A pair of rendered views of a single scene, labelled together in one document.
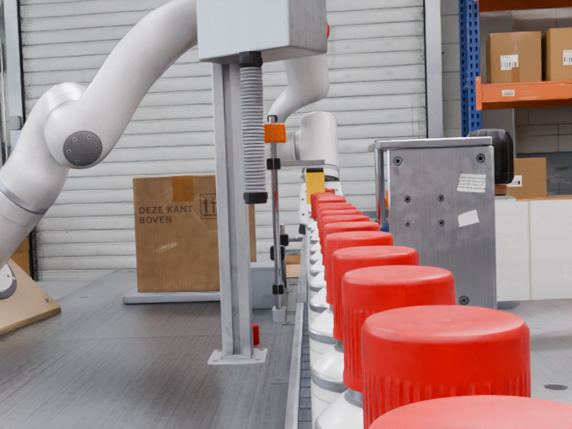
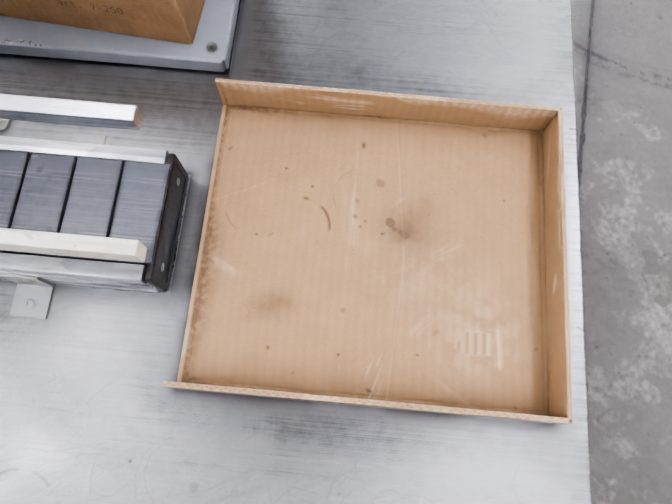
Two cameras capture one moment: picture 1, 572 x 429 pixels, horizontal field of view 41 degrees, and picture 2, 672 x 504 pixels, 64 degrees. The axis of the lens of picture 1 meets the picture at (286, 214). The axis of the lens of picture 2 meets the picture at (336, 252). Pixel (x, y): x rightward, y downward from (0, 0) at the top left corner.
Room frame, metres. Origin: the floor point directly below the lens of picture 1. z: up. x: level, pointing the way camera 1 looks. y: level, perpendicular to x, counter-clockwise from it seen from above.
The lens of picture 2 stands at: (2.20, -0.23, 1.27)
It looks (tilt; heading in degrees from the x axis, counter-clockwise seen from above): 74 degrees down; 91
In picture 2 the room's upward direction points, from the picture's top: 2 degrees clockwise
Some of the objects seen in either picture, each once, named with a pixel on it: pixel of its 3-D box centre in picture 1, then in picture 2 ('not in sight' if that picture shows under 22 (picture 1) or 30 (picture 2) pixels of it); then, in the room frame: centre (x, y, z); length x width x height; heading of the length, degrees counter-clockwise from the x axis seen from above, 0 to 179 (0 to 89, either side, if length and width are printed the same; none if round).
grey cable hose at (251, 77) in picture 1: (253, 128); not in sight; (1.07, 0.04, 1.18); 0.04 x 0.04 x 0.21
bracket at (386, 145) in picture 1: (424, 144); not in sight; (0.80, -0.15, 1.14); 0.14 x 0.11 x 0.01; 178
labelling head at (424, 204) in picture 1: (421, 267); not in sight; (0.80, -0.14, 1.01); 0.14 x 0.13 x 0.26; 178
